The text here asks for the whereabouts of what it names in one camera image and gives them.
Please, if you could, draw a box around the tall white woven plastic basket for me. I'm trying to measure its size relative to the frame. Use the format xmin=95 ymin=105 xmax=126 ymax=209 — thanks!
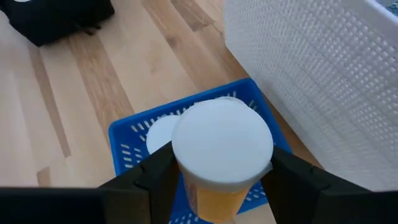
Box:
xmin=222 ymin=0 xmax=398 ymax=192

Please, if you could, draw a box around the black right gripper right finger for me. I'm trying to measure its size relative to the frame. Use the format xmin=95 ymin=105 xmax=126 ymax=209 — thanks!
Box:
xmin=261 ymin=146 xmax=374 ymax=224

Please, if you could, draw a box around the black first aid kit pouch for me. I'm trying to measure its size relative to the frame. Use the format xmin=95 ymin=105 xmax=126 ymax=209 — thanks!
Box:
xmin=0 ymin=0 xmax=115 ymax=47

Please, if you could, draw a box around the small blue plastic basket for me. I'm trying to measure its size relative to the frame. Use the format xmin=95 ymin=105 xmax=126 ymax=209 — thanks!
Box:
xmin=108 ymin=77 xmax=293 ymax=224

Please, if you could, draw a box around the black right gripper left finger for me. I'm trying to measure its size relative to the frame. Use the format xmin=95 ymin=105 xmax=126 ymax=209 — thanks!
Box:
xmin=99 ymin=141 xmax=181 ymax=224

